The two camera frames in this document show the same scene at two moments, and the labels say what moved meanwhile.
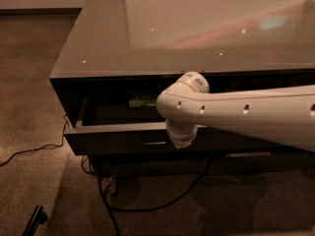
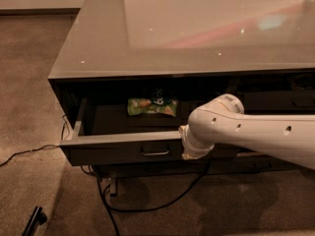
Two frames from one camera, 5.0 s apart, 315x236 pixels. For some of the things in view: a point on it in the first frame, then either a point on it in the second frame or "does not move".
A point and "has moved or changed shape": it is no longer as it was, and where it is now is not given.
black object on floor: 38,217 does not move
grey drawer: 135,127 has moved or changed shape
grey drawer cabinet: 131,43 does not move
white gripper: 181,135 -> 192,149
